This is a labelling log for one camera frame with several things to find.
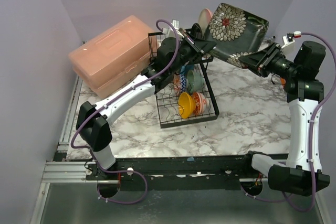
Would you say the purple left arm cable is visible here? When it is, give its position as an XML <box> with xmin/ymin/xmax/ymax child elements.
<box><xmin>70</xmin><ymin>19</ymin><xmax>182</xmax><ymax>149</ymax></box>

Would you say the orange floral bowl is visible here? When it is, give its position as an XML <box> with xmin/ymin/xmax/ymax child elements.
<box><xmin>192</xmin><ymin>92</ymin><xmax>209</xmax><ymax>115</ymax></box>

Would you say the black floral square plate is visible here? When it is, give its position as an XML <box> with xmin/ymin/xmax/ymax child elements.
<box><xmin>203</xmin><ymin>3</ymin><xmax>269</xmax><ymax>69</ymax></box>

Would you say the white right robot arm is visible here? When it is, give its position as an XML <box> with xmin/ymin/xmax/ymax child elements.
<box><xmin>239</xmin><ymin>41</ymin><xmax>330</xmax><ymax>196</ymax></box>

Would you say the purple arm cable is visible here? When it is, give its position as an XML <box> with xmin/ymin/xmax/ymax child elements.
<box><xmin>70</xmin><ymin>19</ymin><xmax>182</xmax><ymax>149</ymax></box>
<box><xmin>282</xmin><ymin>32</ymin><xmax>336</xmax><ymax>213</ymax></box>

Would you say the mint green bowl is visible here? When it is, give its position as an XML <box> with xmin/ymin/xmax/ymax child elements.
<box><xmin>186</xmin><ymin>70</ymin><xmax>204</xmax><ymax>94</ymax></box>

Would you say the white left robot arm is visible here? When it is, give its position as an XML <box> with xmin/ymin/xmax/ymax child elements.
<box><xmin>76</xmin><ymin>30</ymin><xmax>216</xmax><ymax>169</ymax></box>

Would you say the black wire dish rack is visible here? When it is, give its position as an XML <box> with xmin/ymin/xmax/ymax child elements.
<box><xmin>152</xmin><ymin>36</ymin><xmax>219</xmax><ymax>129</ymax></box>

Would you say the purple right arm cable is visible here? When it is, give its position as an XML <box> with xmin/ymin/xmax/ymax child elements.
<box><xmin>282</xmin><ymin>32</ymin><xmax>336</xmax><ymax>213</ymax></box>

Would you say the blue patterned bowl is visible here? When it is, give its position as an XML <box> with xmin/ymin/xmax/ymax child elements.
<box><xmin>173</xmin><ymin>74</ymin><xmax>188</xmax><ymax>96</ymax></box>

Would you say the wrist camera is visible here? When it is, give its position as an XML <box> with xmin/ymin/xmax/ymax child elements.
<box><xmin>162</xmin><ymin>19</ymin><xmax>183</xmax><ymax>39</ymax></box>
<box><xmin>281</xmin><ymin>31</ymin><xmax>302</xmax><ymax>55</ymax></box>

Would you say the pink and cream plate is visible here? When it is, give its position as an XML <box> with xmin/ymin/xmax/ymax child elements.
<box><xmin>198</xmin><ymin>8</ymin><xmax>213</xmax><ymax>35</ymax></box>

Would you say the yellow bowl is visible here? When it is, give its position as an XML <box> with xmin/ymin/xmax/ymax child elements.
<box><xmin>178</xmin><ymin>92</ymin><xmax>196</xmax><ymax>119</ymax></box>

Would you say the black round plate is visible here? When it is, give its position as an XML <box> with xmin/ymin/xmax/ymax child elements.
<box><xmin>190</xmin><ymin>23</ymin><xmax>203</xmax><ymax>39</ymax></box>

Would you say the pink plastic storage box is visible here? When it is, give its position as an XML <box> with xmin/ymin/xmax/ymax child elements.
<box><xmin>69</xmin><ymin>16</ymin><xmax>154</xmax><ymax>99</ymax></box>

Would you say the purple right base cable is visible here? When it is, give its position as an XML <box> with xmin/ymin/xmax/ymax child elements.
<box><xmin>239</xmin><ymin>182</ymin><xmax>289</xmax><ymax>203</ymax></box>

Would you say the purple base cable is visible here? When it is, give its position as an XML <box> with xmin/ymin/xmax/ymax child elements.
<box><xmin>239</xmin><ymin>182</ymin><xmax>289</xmax><ymax>203</ymax></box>
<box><xmin>90</xmin><ymin>150</ymin><xmax>149</xmax><ymax>205</ymax></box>

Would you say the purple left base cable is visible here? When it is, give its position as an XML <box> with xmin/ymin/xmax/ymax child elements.
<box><xmin>90</xmin><ymin>150</ymin><xmax>149</xmax><ymax>205</ymax></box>

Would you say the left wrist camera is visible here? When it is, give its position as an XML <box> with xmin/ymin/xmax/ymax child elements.
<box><xmin>162</xmin><ymin>19</ymin><xmax>183</xmax><ymax>39</ymax></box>

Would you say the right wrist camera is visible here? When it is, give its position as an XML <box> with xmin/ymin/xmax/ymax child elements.
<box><xmin>281</xmin><ymin>31</ymin><xmax>302</xmax><ymax>55</ymax></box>

